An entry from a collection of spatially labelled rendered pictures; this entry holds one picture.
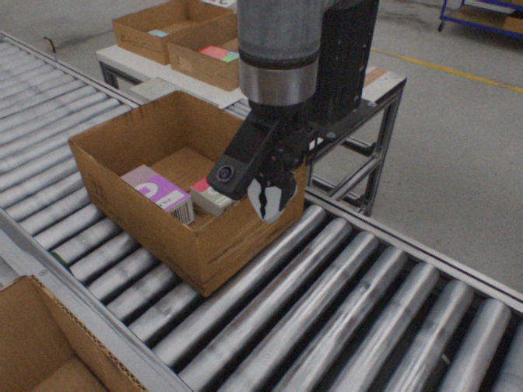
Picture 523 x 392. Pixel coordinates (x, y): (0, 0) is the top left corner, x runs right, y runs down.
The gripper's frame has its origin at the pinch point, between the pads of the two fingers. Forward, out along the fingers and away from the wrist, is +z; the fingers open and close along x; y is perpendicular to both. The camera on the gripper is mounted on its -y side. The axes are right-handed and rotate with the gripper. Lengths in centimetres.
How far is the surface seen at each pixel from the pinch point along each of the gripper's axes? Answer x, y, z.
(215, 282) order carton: 7.6, -4.6, 17.5
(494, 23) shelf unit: 44, 374, 80
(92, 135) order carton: 46.1, 0.0, 4.1
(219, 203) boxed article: 19.1, 9.1, 14.3
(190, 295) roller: 10.7, -8.3, 20.1
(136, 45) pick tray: 103, 54, 16
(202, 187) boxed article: 25.6, 10.6, 14.3
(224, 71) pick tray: 59, 54, 13
